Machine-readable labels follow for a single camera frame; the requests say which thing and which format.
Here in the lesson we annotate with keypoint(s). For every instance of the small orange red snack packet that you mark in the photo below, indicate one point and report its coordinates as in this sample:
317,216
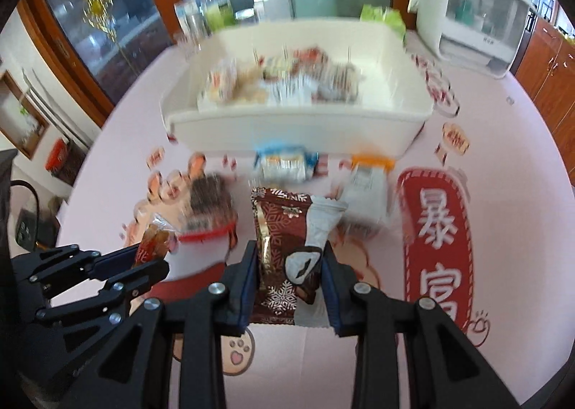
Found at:
157,241

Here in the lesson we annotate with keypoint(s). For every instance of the dark red snowflake snack bag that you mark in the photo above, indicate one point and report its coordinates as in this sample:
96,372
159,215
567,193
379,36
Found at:
292,231

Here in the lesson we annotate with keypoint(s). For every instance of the clear bottle green label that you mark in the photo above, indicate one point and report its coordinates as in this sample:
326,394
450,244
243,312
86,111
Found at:
218,14

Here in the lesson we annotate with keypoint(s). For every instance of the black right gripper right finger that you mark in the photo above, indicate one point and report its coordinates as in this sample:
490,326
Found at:
445,370

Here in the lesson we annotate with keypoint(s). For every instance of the blue white snack packet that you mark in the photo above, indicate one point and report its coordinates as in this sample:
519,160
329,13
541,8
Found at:
285,163

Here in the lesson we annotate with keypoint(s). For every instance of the brown wooden cabinet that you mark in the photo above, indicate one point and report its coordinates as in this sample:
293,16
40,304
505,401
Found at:
546,74

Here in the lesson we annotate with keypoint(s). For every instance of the white cosmetics organizer box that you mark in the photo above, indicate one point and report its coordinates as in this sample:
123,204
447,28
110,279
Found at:
481,35

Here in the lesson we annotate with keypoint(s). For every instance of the clear glass cup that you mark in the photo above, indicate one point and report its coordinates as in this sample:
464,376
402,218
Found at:
192,27

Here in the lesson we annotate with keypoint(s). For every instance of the red white snack bag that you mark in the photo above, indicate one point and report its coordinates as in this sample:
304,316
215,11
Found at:
337,83

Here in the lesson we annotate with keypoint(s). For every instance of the white plastic storage bin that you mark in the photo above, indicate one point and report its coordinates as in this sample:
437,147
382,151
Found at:
391,109

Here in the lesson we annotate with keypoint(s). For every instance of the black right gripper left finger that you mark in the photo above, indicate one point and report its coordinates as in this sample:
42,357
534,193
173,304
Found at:
171,350

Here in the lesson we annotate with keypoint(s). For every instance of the green wet wipes pack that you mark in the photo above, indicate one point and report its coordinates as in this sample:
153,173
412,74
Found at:
387,16

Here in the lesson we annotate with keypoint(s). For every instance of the dark brown snack packet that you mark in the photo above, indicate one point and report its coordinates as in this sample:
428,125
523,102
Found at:
211,208

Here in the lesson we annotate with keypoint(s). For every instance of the pink printed tablecloth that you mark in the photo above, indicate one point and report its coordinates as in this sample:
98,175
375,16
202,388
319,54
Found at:
482,218

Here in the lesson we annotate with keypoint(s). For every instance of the red white striped snack box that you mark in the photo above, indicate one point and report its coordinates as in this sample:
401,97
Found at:
220,84

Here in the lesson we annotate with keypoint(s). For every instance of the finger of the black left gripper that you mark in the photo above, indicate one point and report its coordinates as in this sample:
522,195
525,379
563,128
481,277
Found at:
72,260
116,292

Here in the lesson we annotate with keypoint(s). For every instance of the white orange snack packet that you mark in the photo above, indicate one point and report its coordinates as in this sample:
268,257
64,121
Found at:
366,192

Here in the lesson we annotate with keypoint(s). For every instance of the clear bag nut brittle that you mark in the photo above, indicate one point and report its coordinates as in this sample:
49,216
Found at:
290,62

